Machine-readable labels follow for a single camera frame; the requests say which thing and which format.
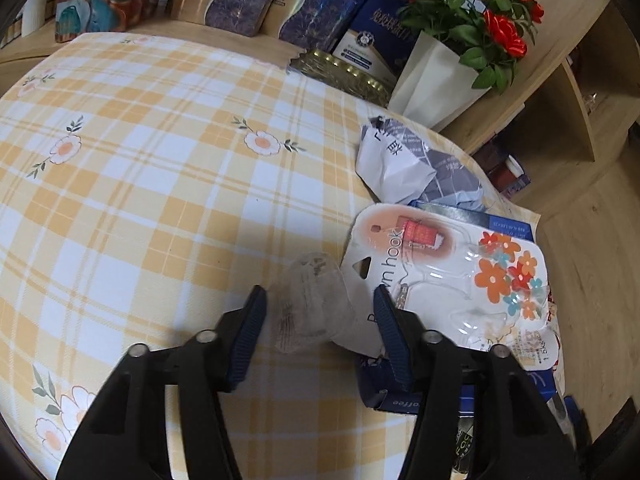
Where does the white floral hook blister pack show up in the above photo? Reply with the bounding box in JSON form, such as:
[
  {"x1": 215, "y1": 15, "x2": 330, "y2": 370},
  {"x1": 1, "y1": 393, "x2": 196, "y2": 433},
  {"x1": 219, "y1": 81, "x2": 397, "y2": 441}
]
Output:
[{"x1": 327, "y1": 203, "x2": 558, "y2": 372}]

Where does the copper basket teal print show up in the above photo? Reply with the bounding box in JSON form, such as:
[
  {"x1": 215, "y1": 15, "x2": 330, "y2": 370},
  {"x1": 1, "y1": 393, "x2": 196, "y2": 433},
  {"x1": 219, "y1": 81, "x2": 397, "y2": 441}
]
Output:
[{"x1": 54, "y1": 0, "x2": 168, "y2": 43}]

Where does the white grey paper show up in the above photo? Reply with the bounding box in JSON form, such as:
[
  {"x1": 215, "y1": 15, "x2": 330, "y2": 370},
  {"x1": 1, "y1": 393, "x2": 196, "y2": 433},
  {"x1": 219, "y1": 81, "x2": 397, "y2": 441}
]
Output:
[{"x1": 356, "y1": 115, "x2": 485, "y2": 208}]

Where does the dark blue carton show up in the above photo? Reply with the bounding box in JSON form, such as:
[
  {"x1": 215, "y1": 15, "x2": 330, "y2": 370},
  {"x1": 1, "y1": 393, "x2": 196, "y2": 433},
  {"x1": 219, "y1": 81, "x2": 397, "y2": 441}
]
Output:
[{"x1": 412, "y1": 199, "x2": 542, "y2": 246}]

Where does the wooden shelf unit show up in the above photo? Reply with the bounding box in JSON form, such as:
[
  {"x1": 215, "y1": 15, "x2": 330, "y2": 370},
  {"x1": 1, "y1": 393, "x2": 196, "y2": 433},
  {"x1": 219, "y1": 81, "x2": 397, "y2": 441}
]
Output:
[{"x1": 442, "y1": 0, "x2": 638, "y2": 196}]

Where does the dark blue white label box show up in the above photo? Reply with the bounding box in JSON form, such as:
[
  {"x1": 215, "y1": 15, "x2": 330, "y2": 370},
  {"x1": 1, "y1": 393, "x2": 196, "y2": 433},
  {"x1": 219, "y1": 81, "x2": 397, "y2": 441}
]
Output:
[{"x1": 331, "y1": 0, "x2": 426, "y2": 78}]

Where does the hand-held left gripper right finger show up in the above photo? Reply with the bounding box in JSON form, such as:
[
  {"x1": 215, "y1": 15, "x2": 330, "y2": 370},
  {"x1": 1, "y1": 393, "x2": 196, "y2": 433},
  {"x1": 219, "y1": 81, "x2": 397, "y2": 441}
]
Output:
[{"x1": 372, "y1": 286, "x2": 596, "y2": 480}]

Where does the yellow checkered floral tablecloth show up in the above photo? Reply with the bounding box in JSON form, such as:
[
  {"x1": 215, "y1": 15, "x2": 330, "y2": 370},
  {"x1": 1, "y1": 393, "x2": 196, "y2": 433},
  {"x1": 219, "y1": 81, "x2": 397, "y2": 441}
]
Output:
[{"x1": 0, "y1": 32, "x2": 563, "y2": 480}]

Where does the gold blister tray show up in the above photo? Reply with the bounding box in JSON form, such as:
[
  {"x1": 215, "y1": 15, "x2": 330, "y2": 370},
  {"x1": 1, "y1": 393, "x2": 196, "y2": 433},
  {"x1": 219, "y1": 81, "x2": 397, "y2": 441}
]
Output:
[{"x1": 287, "y1": 50, "x2": 396, "y2": 107}]

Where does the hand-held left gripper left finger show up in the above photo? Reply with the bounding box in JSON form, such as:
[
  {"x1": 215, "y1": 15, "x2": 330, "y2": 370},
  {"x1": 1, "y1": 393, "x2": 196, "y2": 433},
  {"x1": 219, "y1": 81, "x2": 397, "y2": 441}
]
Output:
[{"x1": 55, "y1": 285, "x2": 268, "y2": 480}]

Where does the red rose plant white pot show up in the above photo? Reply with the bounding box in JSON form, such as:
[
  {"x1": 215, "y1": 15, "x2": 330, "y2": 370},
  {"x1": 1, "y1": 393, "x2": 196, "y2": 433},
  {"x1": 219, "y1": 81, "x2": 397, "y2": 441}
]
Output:
[{"x1": 389, "y1": 0, "x2": 546, "y2": 121}]

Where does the clear plastic cup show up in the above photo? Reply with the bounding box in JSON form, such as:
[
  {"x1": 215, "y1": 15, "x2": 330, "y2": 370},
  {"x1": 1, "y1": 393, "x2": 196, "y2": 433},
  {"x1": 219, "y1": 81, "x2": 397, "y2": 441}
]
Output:
[{"x1": 272, "y1": 251, "x2": 361, "y2": 356}]

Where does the blue coffee box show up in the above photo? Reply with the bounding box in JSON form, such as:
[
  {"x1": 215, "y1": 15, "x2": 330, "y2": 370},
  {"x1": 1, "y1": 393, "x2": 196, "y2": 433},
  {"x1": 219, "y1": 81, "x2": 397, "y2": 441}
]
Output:
[{"x1": 354, "y1": 352, "x2": 566, "y2": 417}]

